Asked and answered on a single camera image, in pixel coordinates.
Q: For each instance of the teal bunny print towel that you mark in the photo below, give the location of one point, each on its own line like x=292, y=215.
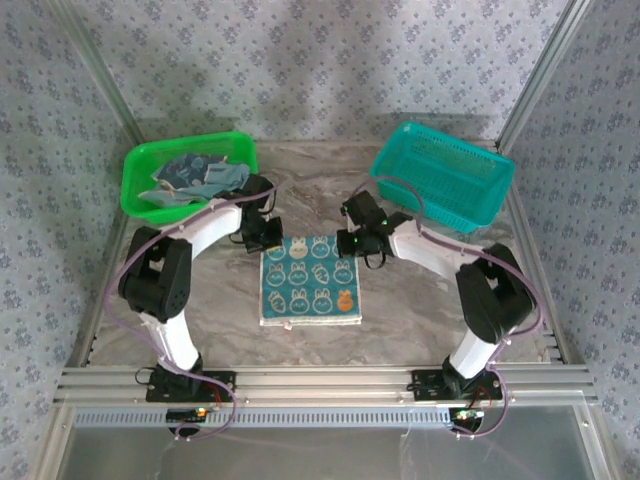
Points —
x=310, y=280

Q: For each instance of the navy blue printed towel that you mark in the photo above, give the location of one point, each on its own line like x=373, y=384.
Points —
x=185, y=170

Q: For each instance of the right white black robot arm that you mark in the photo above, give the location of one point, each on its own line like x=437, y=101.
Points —
x=485, y=300

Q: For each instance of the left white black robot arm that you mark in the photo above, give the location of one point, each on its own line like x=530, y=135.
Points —
x=165, y=280

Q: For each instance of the teal plastic basket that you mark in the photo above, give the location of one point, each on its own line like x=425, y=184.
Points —
x=450, y=175

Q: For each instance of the green plastic basket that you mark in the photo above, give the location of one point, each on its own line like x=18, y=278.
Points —
x=132, y=200

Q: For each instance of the grey metal panel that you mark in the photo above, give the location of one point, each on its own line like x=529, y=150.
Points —
x=320, y=455

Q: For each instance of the aluminium rail beam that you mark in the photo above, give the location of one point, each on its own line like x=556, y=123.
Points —
x=325, y=385

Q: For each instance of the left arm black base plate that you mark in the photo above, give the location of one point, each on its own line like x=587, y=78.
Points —
x=227, y=380

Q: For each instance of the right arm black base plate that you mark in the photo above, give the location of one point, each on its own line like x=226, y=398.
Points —
x=430, y=392

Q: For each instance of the aluminium frame post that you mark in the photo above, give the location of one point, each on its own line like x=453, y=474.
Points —
x=541, y=75
x=106, y=80

